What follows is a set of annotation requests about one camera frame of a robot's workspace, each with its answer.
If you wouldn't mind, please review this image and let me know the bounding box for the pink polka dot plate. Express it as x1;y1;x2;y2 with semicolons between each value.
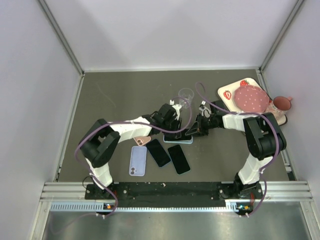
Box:
233;85;270;114

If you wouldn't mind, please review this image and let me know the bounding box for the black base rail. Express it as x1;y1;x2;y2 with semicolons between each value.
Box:
84;181;265;208

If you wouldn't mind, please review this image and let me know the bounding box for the strawberry pattern tray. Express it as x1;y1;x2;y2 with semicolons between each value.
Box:
217;77;272;113

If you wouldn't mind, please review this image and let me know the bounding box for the black phone middle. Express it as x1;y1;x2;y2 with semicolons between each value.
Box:
167;144;191;175

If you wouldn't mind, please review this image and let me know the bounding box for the grey slotted cable duct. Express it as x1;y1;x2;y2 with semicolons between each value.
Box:
49;200;244;213

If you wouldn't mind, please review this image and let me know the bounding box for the purple cable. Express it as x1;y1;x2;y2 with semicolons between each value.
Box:
195;81;280;218
49;96;193;235

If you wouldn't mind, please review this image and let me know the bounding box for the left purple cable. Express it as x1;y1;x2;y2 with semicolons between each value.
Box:
49;96;193;235

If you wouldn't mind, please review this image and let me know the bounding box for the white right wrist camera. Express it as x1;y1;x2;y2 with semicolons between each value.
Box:
199;100;210;114

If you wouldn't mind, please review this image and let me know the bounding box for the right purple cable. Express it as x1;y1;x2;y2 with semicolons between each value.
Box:
195;81;280;218

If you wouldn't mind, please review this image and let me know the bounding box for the lavender phone case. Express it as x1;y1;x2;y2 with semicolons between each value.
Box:
128;146;147;177

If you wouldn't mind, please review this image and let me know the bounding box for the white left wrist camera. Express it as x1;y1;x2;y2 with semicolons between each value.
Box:
169;99;182;120

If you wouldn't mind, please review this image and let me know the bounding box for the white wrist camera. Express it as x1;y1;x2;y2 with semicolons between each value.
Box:
199;100;210;114
169;99;182;120

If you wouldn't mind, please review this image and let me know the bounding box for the black phone white edge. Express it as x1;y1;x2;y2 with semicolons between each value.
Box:
174;132;193;141

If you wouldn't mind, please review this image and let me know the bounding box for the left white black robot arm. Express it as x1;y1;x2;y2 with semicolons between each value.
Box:
74;101;184;199

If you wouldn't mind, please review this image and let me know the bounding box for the light blue phone case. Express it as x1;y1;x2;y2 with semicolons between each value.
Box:
163;136;193;145

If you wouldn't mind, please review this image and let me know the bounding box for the pink phone case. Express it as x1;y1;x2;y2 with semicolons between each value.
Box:
133;136;152;146

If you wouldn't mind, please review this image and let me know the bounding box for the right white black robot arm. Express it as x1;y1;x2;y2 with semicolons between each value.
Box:
185;100;287;199

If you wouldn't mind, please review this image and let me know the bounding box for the clear plastic cup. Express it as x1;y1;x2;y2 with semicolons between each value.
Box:
178;88;194;109

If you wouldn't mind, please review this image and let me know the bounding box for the black phone blue edge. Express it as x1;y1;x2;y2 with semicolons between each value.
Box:
146;139;171;168

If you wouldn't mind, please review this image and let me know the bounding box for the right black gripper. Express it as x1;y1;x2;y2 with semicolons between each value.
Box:
187;114;217;138

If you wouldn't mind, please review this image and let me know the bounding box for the pink floral mug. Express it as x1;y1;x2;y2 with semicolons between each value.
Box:
265;96;293;121

